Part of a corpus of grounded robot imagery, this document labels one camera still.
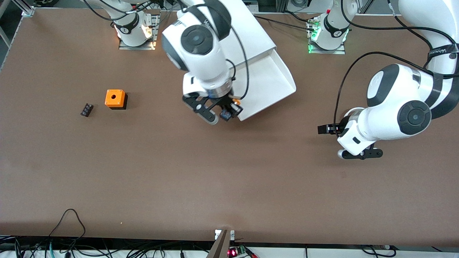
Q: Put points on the cream cabinet drawer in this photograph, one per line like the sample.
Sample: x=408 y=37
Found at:
x=269 y=82

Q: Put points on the orange black button box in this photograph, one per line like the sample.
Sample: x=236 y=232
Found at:
x=114 y=98

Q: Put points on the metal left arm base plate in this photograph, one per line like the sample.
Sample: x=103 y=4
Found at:
x=311 y=39

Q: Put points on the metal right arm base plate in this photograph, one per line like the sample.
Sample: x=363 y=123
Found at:
x=155 y=36

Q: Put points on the orange capped push button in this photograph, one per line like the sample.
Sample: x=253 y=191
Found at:
x=225 y=115

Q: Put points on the white drawer cabinet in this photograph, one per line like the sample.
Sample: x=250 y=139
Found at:
x=251 y=32

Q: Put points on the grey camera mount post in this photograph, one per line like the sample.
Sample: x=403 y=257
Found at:
x=221 y=247

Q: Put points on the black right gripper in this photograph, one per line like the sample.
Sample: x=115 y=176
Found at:
x=224 y=103

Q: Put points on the aluminium frame profile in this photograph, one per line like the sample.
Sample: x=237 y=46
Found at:
x=27 y=10

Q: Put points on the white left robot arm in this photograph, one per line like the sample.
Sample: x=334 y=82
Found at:
x=391 y=107

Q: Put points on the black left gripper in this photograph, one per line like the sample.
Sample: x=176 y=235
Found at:
x=335 y=129

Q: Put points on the small black terminal block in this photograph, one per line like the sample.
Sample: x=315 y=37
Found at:
x=86 y=110

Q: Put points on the red lit circuit board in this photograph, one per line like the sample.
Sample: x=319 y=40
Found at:
x=233 y=252

